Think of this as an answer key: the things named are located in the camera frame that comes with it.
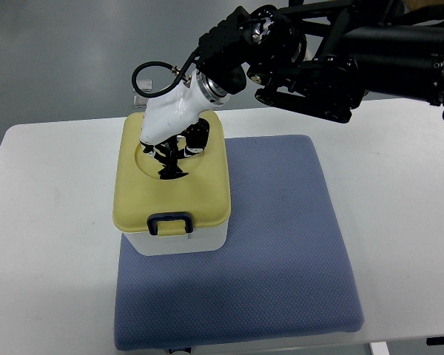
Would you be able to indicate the blue textured cushion mat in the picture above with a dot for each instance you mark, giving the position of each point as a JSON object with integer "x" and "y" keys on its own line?
{"x": 283, "y": 271}

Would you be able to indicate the metal floor plate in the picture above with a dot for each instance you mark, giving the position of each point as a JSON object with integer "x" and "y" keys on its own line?
{"x": 144, "y": 85}
{"x": 139, "y": 102}

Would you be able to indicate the yellow storage box lid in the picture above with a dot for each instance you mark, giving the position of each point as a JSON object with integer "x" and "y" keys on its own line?
{"x": 204, "y": 191}

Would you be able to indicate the black table control panel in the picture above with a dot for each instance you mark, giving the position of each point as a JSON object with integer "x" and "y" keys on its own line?
{"x": 435, "y": 341}

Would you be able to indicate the white table leg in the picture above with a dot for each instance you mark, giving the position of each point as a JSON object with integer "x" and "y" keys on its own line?
{"x": 379, "y": 348}

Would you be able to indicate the white storage box base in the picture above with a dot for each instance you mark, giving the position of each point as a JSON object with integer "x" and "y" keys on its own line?
{"x": 201, "y": 239}

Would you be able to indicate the lower metal floor plate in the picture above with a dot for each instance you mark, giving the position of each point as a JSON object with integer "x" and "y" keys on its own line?
{"x": 139, "y": 102}

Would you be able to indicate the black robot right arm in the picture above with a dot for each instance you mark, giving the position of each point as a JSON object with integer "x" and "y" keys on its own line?
{"x": 317, "y": 59}

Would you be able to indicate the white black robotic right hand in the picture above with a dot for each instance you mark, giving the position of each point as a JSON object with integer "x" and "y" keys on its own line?
{"x": 173, "y": 113}

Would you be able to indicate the upper metal floor plate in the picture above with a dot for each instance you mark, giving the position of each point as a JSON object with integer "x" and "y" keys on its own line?
{"x": 144, "y": 85}

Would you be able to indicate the brown cardboard box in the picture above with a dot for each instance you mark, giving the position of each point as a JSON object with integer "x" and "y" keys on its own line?
{"x": 425, "y": 3}

